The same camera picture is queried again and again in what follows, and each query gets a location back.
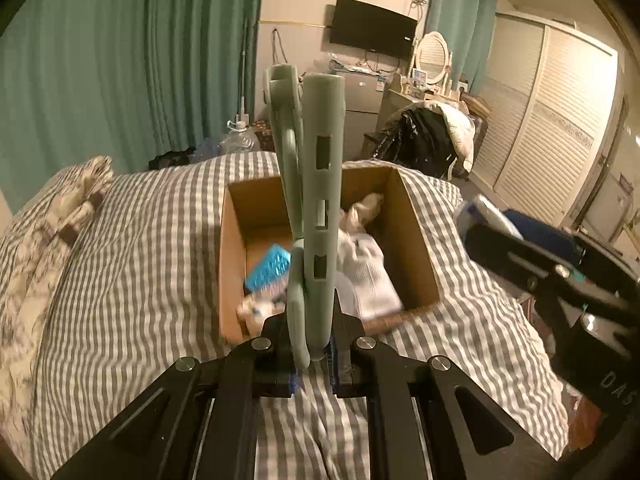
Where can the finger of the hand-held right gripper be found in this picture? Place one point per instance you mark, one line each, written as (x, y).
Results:
(545, 242)
(510, 255)

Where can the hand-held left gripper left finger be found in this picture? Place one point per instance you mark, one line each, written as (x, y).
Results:
(272, 360)

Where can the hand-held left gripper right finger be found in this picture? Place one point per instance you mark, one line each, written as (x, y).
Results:
(357, 360)

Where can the white sock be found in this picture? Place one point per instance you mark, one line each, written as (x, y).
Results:
(372, 275)

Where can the teal patterned box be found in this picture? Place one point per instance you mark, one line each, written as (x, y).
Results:
(270, 270)

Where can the cream lace cloth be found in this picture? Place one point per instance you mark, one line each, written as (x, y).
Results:
(362, 210)

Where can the cardboard box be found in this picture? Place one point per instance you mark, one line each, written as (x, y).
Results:
(250, 210)

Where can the grey-green tablet case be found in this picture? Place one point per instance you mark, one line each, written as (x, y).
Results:
(320, 185)

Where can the white louvred wardrobe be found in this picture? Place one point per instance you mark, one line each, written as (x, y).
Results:
(545, 120)

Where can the dark suitcase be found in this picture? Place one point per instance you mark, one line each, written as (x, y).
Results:
(479, 135)

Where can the white quilted coat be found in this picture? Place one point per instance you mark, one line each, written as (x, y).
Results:
(460, 135)

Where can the grey checked blanket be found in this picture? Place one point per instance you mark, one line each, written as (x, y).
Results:
(150, 285)

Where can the black jacket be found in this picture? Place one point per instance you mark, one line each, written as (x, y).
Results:
(420, 140)

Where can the white dressing table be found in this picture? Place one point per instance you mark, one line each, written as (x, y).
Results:
(425, 95)

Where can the grey small fridge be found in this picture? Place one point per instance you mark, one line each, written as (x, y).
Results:
(361, 110)

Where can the oval vanity mirror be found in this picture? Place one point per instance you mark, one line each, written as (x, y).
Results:
(431, 57)

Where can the large clear water jug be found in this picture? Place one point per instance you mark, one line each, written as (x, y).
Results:
(240, 140)

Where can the black bag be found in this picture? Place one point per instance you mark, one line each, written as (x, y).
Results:
(170, 159)

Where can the pale teal curtain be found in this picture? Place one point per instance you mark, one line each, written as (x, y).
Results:
(460, 20)

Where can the floral pillow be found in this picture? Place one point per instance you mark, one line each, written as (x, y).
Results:
(50, 220)

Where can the white mop pole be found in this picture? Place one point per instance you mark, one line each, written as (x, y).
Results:
(243, 70)

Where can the green curtain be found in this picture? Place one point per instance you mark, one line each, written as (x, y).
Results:
(75, 70)
(205, 50)

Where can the black wall television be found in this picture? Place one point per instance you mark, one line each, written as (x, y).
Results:
(372, 27)

